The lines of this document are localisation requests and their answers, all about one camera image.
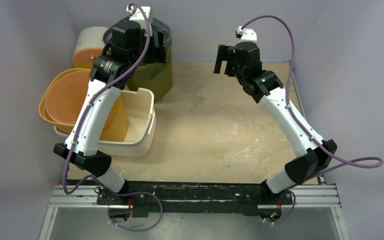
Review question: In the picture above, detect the yellow slatted bin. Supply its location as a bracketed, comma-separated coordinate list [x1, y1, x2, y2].
[38, 68, 130, 142]

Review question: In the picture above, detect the white cylinder orange-yellow face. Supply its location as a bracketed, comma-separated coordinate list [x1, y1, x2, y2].
[72, 26, 109, 69]

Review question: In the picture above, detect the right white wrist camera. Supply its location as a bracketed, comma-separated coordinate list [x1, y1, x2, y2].
[236, 26, 258, 44]

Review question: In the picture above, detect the orange plastic bucket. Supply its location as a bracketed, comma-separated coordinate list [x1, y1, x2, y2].
[44, 68, 90, 126]

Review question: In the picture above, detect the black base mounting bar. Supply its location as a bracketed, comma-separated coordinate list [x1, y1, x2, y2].
[94, 181, 294, 219]

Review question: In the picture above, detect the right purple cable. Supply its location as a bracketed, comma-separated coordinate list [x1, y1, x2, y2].
[240, 14, 384, 225]

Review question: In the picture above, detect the white perforated basket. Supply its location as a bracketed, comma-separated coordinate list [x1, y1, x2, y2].
[53, 87, 157, 158]

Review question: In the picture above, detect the grey slatted waste bin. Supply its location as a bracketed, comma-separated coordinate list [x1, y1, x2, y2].
[102, 17, 172, 45]

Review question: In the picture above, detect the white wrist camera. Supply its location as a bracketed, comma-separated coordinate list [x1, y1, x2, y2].
[126, 5, 153, 23]
[236, 26, 258, 44]

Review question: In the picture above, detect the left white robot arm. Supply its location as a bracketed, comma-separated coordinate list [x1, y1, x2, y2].
[53, 20, 169, 205]

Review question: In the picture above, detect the olive green slatted bin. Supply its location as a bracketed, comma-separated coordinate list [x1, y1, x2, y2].
[127, 44, 173, 103]

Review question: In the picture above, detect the aluminium rail frame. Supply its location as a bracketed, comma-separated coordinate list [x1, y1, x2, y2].
[40, 181, 349, 240]

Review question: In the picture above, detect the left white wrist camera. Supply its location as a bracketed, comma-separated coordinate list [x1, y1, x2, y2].
[126, 5, 153, 23]

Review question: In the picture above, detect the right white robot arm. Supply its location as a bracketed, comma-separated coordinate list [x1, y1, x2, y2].
[213, 41, 337, 204]

